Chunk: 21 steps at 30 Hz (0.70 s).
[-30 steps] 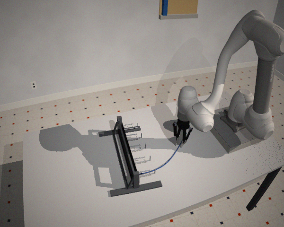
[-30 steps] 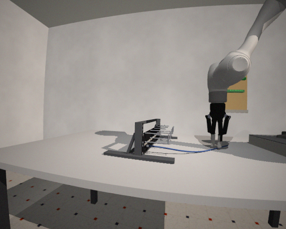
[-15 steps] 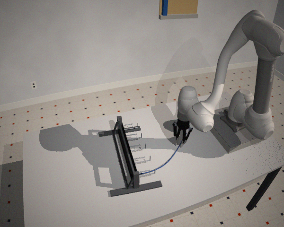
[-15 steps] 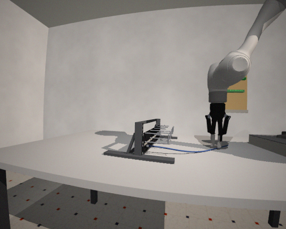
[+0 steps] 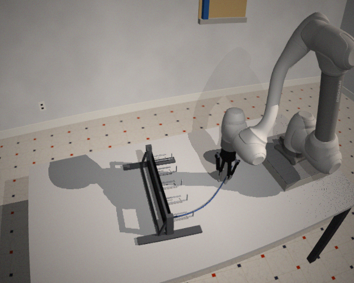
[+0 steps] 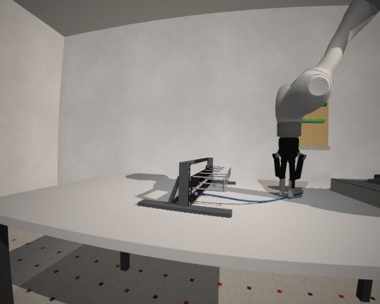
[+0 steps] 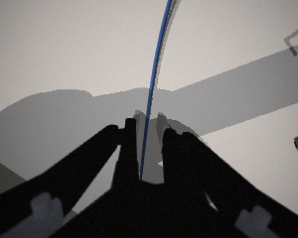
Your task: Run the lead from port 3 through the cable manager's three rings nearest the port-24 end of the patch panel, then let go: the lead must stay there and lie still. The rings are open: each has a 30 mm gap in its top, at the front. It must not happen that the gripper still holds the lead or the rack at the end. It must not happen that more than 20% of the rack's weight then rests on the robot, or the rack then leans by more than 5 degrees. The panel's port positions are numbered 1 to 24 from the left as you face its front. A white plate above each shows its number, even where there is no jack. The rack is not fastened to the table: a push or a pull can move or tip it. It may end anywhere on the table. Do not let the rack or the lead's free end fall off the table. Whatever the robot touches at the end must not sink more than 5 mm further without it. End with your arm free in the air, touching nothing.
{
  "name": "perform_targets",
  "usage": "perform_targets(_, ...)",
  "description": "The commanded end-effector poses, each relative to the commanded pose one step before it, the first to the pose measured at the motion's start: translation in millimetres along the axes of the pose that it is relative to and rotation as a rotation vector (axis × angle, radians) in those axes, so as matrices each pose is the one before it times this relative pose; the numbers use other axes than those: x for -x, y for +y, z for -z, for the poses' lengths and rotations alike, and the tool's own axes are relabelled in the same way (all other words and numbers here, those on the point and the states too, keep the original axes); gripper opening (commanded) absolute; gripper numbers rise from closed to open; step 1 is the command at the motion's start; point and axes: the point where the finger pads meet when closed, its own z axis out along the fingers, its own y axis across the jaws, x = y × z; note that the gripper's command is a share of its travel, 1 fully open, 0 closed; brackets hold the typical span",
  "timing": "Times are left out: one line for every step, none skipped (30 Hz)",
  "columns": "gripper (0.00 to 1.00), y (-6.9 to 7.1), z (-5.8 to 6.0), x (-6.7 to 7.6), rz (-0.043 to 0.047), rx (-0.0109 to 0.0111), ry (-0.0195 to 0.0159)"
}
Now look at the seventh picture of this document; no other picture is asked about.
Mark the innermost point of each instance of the blue cable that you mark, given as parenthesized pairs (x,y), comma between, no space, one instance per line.
(152,82)

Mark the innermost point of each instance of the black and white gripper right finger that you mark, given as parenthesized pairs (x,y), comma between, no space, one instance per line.
(201,170)

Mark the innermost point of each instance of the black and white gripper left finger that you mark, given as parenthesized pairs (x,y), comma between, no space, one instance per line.
(37,207)

